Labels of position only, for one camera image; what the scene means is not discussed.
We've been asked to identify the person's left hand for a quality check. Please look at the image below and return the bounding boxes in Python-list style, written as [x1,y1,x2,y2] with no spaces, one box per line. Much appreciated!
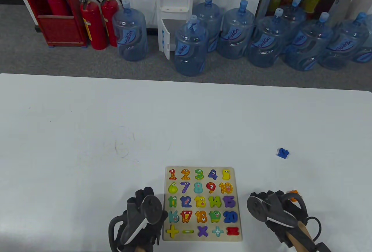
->
[112,187,164,252]

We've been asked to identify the person's right hand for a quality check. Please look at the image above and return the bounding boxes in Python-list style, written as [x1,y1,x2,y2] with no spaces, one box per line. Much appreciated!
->
[249,191,308,248]

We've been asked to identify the large blue number math block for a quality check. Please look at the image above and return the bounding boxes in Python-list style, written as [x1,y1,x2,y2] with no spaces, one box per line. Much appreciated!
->
[223,211,239,223]

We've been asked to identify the wooden math block puzzle board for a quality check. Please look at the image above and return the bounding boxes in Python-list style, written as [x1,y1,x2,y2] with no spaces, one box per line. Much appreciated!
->
[162,167,243,242]

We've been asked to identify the person's right forearm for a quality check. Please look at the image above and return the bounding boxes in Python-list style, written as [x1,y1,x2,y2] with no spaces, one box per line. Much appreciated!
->
[286,223,316,252]

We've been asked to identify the dark grey tracking controller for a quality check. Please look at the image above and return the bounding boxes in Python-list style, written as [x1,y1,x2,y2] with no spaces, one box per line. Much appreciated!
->
[108,195,162,251]
[247,192,307,229]

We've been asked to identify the row of blue water jugs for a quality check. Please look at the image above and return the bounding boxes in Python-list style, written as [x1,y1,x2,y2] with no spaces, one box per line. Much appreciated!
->
[112,0,372,77]

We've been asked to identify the red fire extinguisher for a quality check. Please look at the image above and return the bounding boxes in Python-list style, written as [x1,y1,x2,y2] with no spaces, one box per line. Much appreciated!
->
[100,0,122,47]
[81,0,108,51]

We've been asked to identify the red fire extinguisher cabinet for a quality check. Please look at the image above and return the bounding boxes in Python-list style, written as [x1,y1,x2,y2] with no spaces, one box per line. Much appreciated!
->
[17,0,87,48]

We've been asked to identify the red extinguisher inside cabinet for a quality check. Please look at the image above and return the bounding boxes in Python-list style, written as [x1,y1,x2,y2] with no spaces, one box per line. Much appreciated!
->
[47,0,70,17]

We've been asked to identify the black glove cable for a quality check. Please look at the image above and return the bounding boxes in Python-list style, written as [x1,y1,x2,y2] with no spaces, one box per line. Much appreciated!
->
[307,217,322,242]

